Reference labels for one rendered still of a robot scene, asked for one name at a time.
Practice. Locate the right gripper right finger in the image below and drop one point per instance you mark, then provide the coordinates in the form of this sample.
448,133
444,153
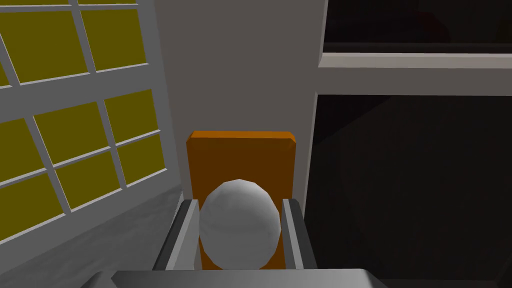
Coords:
298,236

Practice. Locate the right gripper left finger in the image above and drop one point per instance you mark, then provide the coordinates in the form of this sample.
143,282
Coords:
182,240

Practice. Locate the window with yellow panes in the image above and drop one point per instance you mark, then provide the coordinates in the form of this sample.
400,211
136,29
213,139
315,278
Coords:
72,116

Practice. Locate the grey ball door knob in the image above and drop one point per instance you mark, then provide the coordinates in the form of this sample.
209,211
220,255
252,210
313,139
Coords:
239,224

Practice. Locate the orange door leaf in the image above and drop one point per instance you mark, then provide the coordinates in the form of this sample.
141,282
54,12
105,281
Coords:
240,158

